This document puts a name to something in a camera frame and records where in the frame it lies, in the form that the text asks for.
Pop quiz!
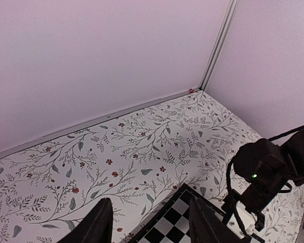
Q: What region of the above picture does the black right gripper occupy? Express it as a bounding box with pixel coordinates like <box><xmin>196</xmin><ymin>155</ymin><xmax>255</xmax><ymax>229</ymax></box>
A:
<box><xmin>222</xmin><ymin>126</ymin><xmax>304</xmax><ymax>235</ymax></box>

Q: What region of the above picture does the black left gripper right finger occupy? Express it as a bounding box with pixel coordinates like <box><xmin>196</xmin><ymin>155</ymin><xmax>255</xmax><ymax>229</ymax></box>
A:
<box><xmin>189</xmin><ymin>197</ymin><xmax>226</xmax><ymax>242</ymax></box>

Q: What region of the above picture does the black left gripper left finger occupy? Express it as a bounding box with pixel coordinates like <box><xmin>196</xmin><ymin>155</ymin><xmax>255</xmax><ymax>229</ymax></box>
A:
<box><xmin>58</xmin><ymin>198</ymin><xmax>113</xmax><ymax>243</ymax></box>

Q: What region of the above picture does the black and grey chessboard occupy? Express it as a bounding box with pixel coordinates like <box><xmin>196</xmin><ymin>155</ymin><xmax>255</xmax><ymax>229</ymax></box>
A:
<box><xmin>126</xmin><ymin>183</ymin><xmax>226</xmax><ymax>242</ymax></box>

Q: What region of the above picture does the floral patterned table mat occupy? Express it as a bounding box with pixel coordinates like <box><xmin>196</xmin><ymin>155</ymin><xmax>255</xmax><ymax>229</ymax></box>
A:
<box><xmin>0</xmin><ymin>91</ymin><xmax>304</xmax><ymax>243</ymax></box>

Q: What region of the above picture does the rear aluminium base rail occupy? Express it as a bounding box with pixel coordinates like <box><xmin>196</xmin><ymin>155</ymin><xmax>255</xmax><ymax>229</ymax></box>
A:
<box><xmin>0</xmin><ymin>88</ymin><xmax>201</xmax><ymax>159</ymax></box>

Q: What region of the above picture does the right rear aluminium frame post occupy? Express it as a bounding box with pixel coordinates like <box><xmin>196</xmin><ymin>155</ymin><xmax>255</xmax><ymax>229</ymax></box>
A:
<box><xmin>199</xmin><ymin>0</ymin><xmax>239</xmax><ymax>91</ymax></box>

